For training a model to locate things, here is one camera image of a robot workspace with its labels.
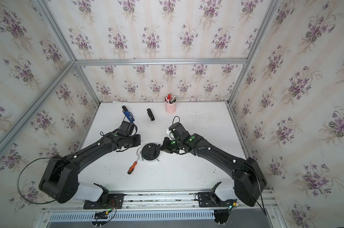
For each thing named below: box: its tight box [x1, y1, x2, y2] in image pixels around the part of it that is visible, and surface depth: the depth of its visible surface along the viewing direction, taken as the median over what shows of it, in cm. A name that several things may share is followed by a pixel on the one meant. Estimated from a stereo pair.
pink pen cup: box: [164, 100, 177, 114], surface depth 112 cm
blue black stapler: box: [121, 105, 135, 123], surface depth 113 cm
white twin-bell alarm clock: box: [136, 142, 161, 162], surface depth 88 cm
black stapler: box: [146, 108, 155, 122], surface depth 110 cm
